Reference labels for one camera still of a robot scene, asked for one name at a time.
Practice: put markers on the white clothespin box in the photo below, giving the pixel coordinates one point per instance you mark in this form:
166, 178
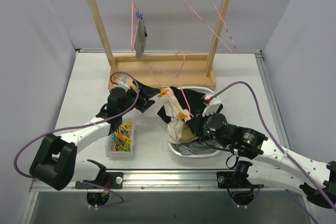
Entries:
120, 144

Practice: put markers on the orange clothespin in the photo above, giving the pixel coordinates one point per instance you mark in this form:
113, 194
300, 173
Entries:
182, 116
163, 92

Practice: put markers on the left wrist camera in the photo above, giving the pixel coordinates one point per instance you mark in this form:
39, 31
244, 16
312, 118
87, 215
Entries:
122, 83

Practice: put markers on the black and cream underwear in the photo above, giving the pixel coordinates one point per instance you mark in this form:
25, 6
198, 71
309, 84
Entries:
183, 100

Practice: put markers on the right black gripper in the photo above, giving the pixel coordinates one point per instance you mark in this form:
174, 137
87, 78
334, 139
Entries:
194, 125

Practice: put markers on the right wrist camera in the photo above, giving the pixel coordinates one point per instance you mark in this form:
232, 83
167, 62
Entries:
212, 103

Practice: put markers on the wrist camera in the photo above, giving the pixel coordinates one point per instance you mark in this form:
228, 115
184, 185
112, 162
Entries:
122, 83
212, 103

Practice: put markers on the grey underwear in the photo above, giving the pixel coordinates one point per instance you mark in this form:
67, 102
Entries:
140, 39

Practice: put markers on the purple clothespin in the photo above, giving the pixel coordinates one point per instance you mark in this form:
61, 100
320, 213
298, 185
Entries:
139, 15

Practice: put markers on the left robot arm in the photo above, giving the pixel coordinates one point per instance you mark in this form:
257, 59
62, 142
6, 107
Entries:
56, 162

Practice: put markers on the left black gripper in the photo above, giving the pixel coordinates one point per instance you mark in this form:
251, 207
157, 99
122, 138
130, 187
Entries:
139, 98

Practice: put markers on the olive and cream underwear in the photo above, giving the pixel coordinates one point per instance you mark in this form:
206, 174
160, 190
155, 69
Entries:
178, 131

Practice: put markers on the wooden clothes rack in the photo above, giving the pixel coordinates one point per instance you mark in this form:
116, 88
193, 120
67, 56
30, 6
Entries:
164, 70

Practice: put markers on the striped garment in basket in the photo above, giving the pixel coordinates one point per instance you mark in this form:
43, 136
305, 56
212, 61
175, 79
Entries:
196, 149

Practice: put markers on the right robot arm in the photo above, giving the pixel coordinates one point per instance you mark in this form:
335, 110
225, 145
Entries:
266, 162

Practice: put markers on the white laundry basket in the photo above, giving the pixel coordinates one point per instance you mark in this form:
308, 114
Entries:
202, 90

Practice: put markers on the aluminium front rail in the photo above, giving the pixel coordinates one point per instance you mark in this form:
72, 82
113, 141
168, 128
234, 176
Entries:
169, 180

